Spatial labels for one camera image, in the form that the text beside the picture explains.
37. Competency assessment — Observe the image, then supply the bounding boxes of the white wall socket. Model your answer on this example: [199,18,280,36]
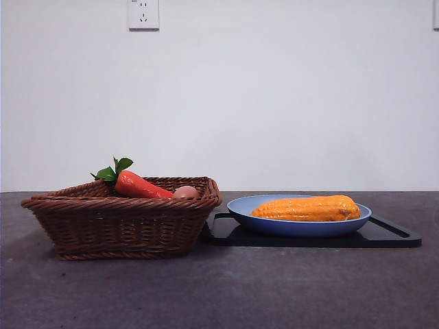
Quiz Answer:
[128,0,161,32]

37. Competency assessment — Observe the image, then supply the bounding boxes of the orange carrot with green leaves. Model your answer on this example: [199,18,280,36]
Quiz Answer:
[90,156,175,199]

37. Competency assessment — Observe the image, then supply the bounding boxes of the black rectangular tray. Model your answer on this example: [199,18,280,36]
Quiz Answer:
[201,211,423,248]

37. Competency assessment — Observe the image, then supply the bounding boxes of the blue round plate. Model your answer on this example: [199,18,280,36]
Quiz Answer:
[226,194,373,239]

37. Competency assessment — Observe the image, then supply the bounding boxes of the yellow corn cob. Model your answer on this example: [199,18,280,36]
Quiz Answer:
[249,195,361,222]

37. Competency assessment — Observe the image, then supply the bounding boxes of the brown wicker basket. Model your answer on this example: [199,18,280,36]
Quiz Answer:
[20,176,223,261]

